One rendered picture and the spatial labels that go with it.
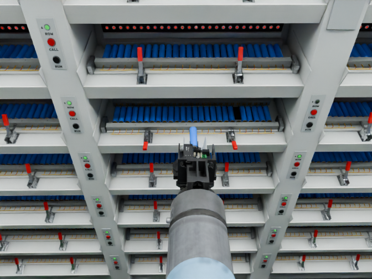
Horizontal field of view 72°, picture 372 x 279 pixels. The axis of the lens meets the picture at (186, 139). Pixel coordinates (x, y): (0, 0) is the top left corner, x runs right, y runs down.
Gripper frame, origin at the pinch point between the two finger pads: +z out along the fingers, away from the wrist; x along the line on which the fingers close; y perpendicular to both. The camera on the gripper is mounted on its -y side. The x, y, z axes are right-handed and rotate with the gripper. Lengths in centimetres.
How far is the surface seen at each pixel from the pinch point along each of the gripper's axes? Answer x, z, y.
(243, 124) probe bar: -17.0, 21.7, -5.8
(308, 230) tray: -57, 25, -64
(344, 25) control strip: -35.1, 15.5, 25.6
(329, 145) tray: -44.4, 17.2, -10.5
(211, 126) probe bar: -6.4, 20.8, -6.4
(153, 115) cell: 12.8, 25.5, -5.4
